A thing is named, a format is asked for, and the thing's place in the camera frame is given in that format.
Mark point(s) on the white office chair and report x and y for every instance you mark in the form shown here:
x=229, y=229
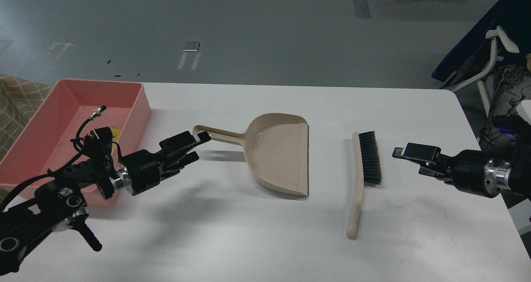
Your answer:
x=511, y=86

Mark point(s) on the beige plastic dustpan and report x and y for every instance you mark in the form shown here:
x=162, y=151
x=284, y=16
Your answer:
x=276, y=149

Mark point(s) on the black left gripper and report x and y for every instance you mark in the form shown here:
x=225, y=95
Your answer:
x=146, y=170

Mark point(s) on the beige checkered cloth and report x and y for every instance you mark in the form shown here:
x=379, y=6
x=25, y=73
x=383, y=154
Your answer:
x=19, y=101

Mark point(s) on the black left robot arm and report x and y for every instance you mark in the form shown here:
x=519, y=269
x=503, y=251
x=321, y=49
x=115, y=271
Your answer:
x=54, y=202

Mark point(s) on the pink plastic bin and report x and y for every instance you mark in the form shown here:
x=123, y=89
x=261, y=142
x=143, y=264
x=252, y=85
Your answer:
x=45, y=143

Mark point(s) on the dark blue jacket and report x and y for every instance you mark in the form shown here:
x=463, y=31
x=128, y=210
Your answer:
x=514, y=16

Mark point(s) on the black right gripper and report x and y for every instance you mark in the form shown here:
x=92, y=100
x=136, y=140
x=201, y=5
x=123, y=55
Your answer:
x=480, y=173

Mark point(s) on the beige hand brush black bristles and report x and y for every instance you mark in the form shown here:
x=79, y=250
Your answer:
x=367, y=169

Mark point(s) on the yellow sponge piece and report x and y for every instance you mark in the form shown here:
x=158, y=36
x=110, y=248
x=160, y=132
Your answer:
x=115, y=134

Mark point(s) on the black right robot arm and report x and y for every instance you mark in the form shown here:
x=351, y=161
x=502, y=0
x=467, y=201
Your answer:
x=518, y=156

